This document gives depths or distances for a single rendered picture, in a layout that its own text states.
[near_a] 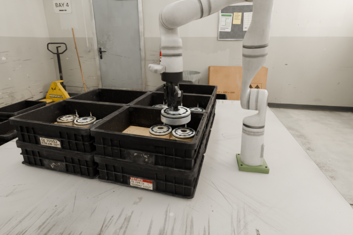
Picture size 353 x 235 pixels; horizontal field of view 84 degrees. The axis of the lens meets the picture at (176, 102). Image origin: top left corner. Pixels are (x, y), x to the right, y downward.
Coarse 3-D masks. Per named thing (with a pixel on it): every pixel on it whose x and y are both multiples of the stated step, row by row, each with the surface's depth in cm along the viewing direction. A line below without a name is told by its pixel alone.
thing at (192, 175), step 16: (96, 160) 75; (112, 160) 73; (112, 176) 77; (128, 176) 74; (144, 176) 73; (160, 176) 71; (176, 176) 67; (192, 176) 66; (160, 192) 72; (176, 192) 71; (192, 192) 72
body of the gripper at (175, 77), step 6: (162, 72) 65; (168, 72) 64; (174, 72) 64; (180, 72) 65; (162, 78) 66; (168, 78) 64; (174, 78) 64; (180, 78) 65; (168, 84) 69; (174, 84) 65; (174, 90) 65
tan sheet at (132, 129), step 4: (128, 128) 97; (132, 128) 97; (136, 128) 97; (140, 128) 97; (144, 128) 97; (148, 128) 97; (124, 132) 92; (128, 132) 92; (132, 132) 92; (136, 132) 92; (140, 132) 92; (144, 132) 92; (148, 132) 92
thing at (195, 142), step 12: (144, 108) 96; (156, 108) 95; (108, 120) 82; (204, 120) 81; (96, 132) 71; (108, 132) 70; (120, 132) 70; (156, 144) 66; (168, 144) 64; (180, 144) 63; (192, 144) 62
